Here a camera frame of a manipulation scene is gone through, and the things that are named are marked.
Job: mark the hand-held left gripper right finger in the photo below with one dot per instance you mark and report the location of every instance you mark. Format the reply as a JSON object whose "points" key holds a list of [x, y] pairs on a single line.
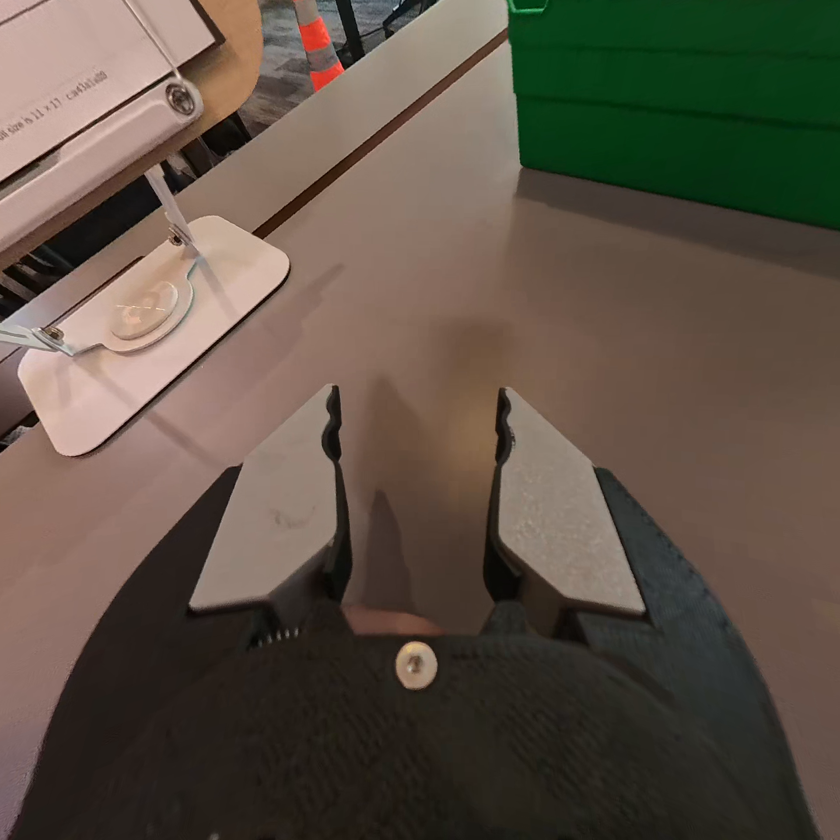
{"points": [[558, 525]]}

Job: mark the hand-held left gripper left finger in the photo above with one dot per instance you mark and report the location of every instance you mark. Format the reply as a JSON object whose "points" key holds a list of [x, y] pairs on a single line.
{"points": [[275, 518]]}

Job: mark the green plastic bin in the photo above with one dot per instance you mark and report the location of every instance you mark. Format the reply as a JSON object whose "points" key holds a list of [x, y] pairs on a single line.
{"points": [[656, 131]]}

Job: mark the white board stand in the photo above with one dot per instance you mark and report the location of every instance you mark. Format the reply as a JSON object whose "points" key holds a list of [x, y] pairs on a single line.
{"points": [[216, 275]]}

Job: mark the orange traffic cone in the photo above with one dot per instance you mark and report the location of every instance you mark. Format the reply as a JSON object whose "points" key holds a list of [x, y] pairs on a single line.
{"points": [[319, 46]]}

